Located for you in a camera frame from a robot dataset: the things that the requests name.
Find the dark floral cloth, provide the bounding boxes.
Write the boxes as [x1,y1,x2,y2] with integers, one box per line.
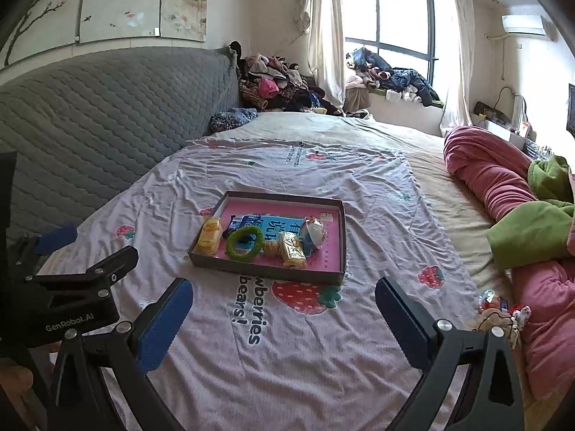
[210,107,259,133]

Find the white air conditioner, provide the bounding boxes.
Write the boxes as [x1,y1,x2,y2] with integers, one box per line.
[501,14,558,41]

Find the pink strawberry printed sheet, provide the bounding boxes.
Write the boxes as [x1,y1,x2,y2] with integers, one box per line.
[38,137,490,431]

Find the shallow dark cardboard tray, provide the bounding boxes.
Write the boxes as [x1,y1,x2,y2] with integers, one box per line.
[187,191,348,286]

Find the small yellow snack packet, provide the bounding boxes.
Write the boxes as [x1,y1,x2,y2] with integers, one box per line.
[194,217,224,255]

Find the large yellow snack packet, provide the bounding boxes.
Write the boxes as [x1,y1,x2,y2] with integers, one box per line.
[279,231,308,269]

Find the cream scrunchie with dark trim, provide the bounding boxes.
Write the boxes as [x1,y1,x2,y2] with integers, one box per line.
[471,307,517,348]

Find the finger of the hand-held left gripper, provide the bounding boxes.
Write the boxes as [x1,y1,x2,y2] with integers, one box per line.
[8,223,78,277]
[31,245,139,301]

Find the clear wrapped candy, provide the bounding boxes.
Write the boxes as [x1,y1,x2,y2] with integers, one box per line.
[477,288,508,312]

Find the beige bedsheet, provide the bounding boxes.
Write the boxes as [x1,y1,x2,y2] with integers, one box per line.
[211,110,540,414]

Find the pink quilt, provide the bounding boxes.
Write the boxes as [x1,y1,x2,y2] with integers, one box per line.
[443,126,575,398]

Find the person's left hand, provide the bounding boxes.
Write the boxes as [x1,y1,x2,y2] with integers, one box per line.
[0,363,36,416]

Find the dark framed window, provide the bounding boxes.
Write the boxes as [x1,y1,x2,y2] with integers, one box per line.
[341,0,438,99]

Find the white egg-shaped snack packet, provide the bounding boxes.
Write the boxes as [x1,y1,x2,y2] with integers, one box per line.
[300,217,328,256]

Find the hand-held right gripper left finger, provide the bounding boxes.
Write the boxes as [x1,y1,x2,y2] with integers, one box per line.
[47,277,195,431]

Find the grey quilted headboard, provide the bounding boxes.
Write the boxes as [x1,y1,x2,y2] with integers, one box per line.
[0,46,241,256]

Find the floral wall painting panels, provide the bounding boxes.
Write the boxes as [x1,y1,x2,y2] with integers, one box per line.
[0,0,210,70]

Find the green blanket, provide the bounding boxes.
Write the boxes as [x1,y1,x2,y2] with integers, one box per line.
[486,155,575,270]

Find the pile of clothes on windowsill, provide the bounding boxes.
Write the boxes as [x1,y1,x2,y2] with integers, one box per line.
[345,46,443,108]

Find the green fuzzy ring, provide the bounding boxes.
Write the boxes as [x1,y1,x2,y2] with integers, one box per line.
[225,226,266,260]

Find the blue snack packet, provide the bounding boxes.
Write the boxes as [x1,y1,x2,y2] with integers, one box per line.
[227,214,266,238]

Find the cream curtain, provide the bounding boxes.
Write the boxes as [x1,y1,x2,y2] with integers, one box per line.
[294,0,346,115]
[438,0,477,138]

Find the white dotted hair tie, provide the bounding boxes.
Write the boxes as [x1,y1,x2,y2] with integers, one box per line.
[510,304,532,348]

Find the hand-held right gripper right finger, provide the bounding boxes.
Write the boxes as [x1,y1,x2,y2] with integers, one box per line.
[375,276,525,431]

